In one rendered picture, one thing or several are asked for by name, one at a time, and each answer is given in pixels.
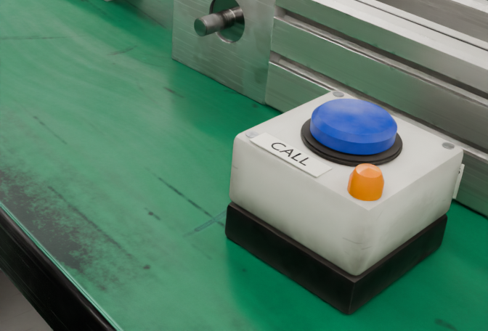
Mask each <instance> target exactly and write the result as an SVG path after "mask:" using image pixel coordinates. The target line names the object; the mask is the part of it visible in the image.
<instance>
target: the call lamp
mask: <svg viewBox="0 0 488 331"><path fill-rule="evenodd" d="M384 183H385V182H384V178H383V174H382V171H381V169H380V168H379V167H377V166H376V165H372V164H368V163H363V164H359V165H358V166H357V167H356V168H355V169H354V170H353V171H352V172H351V174H350V176H349V182H348V187H347V191H348V193H349V194H350V195H351V196H352V197H354V198H357V199H358V200H364V201H374V200H378V199H379V198H381V196H382V194H383V187H384Z"/></svg>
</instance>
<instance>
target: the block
mask: <svg viewBox="0 0 488 331"><path fill-rule="evenodd" d="M275 1H276V0H174V13H173V31H172V49H171V58H172V59H174V60H176V61H178V62H180V63H182V64H184V65H186V66H188V67H190V68H192V69H194V70H196V71H198V72H199V73H202V74H203V75H206V76H208V77H209V78H212V79H214V80H215V81H218V82H219V83H222V84H224V85H225V86H227V87H229V88H231V89H233V90H235V91H237V92H239V93H241V94H243V95H245V96H247V97H249V98H251V99H253V100H255V101H257V102H259V103H260V104H262V105H266V103H265V102H264V101H265V94H266V87H267V74H268V67H269V62H270V61H272V60H274V61H275V62H279V60H280V54H278V53H276V52H273V51H271V50H270V47H271V40H272V28H273V20H274V17H276V16H279V17H281V18H284V16H285V11H286V9H283V8H282V7H279V6H277V5H275Z"/></svg>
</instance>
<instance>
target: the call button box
mask: <svg viewBox="0 0 488 331"><path fill-rule="evenodd" d="M333 99H356V98H354V97H351V96H349V95H348V94H345V93H343V92H342V91H331V92H329V93H327V94H325V95H322V96H321V97H318V98H316V99H313V100H312V101H310V102H307V103H305V104H303V105H301V106H299V107H296V108H294V109H292V110H290V111H287V112H286V113H283V114H282V115H278V116H277V117H275V118H273V119H270V120H268V121H266V122H264V123H261V124H259V125H257V126H254V127H253V128H250V129H248V130H247V131H244V132H242V133H240V134H238V135H237V136H236V137H235V140H234V144H233V153H232V169H231V177H230V186H229V197H230V200H231V201H232V202H231V203H230V204H229V205H228V206H227V216H226V225H225V234H226V236H227V237H228V238H230V239H231V240H232V241H234V242H236V243H237V244H238V245H240V246H242V247H243V248H245V249H246V250H248V251H249V252H251V253H252V254H254V255H255V256H257V257H259V258H260V259H261V260H263V261H265V262H266V263H268V264H269V265H271V266H273V267H274V268H276V269H277V270H278V271H280V272H282V273H283V274H284V275H286V276H288V277H290V278H291V279H292V280H294V281H295V282H297V283H299V284H300V285H302V286H303V287H305V288H306V289H307V290H309V291H311V292H312V293H314V294H315V295H317V296H319V297H320V298H321V299H323V300H324V301H326V302H328V303H329V304H330V305H332V306H334V307H336V308H337V309H338V310H340V311H342V312H343V313H345V314H352V313H353V312H355V311H356V310H357V309H358V308H359V307H361V306H362V305H364V304H365V303H367V302H368V301H369V300H370V299H371V298H373V297H374V296H376V295H377V294H378V293H379V292H380V291H382V290H383V289H385V288H386V287H388V286H389V285H390V284H391V283H392V282H394V281H395V280H397V279H398V278H399V277H401V276H402V275H403V274H404V273H406V272H407V271H409V270H410V269H411V268H412V267H414V266H415V265H416V264H418V263H419V262H420V261H422V260H423V259H424V258H425V257H427V256H428V255H430V254H431V253H432V252H434V251H435V250H436V249H437V248H439V246H440V245H441V243H442V239H443V236H444V230H445V227H446V224H447V219H448V218H447V215H446V214H445V213H446V212H447V211H448V210H449V209H450V205H451V202H452V196H453V193H454V190H455V185H456V181H457V178H458V174H459V170H460V165H461V162H462V159H463V150H462V149H461V148H460V147H459V146H457V145H455V144H453V143H451V142H448V141H446V140H444V139H442V138H440V137H438V136H435V135H433V134H431V133H429V132H427V131H424V130H423V129H421V128H418V127H417V126H414V125H412V124H410V123H408V122H405V121H403V120H401V119H399V118H397V117H394V116H393V115H391V116H392V117H393V119H394V120H395V121H396V124H397V132H396V139H395V142H394V144H393V145H392V146H391V147H390V148H389V149H387V150H386V151H383V152H379V153H376V154H371V155H355V154H349V153H345V152H339V151H337V150H333V149H331V148H329V147H326V146H325V145H323V144H321V143H320V142H318V141H317V140H316V139H315V138H314V137H313V136H312V133H311V131H310V122H311V116H312V112H313V111H314V109H315V108H316V107H318V106H320V105H321V104H323V103H325V102H328V101H330V100H333ZM363 163H368V164H372V165H374V166H377V167H379V168H380V169H381V171H382V174H383V178H384V182H385V183H384V187H383V194H382V196H381V198H379V199H378V200H374V201H364V200H358V199H357V198H354V197H352V196H351V195H350V194H349V193H348V191H347V187H348V182H349V176H350V174H351V172H352V171H353V170H354V169H355V168H356V167H357V166H358V165H359V164H363Z"/></svg>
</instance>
